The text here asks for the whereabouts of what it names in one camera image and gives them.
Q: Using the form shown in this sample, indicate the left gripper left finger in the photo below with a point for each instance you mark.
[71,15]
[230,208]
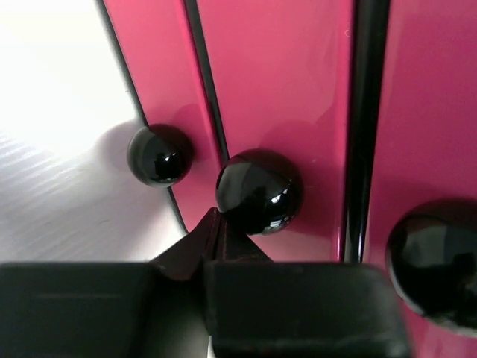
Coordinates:
[143,309]

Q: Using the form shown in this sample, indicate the pink drawer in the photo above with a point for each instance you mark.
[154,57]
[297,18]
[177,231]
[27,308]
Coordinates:
[281,74]
[421,224]
[156,41]

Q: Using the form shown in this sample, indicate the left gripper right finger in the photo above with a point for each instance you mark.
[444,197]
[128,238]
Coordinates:
[257,307]

